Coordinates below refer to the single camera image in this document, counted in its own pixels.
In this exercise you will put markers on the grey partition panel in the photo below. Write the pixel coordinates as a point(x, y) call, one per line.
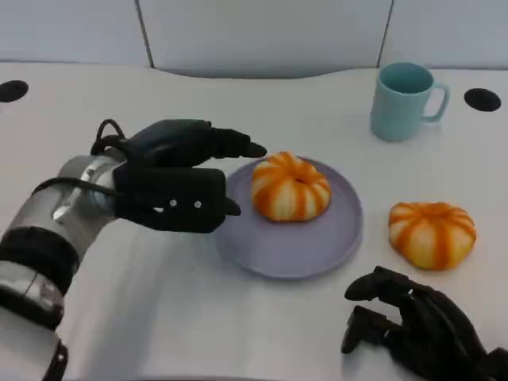
point(67, 31)
point(448, 31)
point(264, 35)

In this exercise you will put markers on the pale green mug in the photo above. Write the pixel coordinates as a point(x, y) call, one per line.
point(395, 113)

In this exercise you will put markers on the orange white toy bread roll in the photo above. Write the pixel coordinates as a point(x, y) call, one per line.
point(291, 188)
point(432, 234)

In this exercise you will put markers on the lilac plate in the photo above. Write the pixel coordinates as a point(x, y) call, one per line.
point(289, 250)

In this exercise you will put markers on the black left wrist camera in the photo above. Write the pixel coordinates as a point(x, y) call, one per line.
point(170, 198)

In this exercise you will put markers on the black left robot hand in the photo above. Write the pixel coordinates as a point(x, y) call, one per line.
point(174, 143)

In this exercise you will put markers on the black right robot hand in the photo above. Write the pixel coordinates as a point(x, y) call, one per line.
point(436, 333)

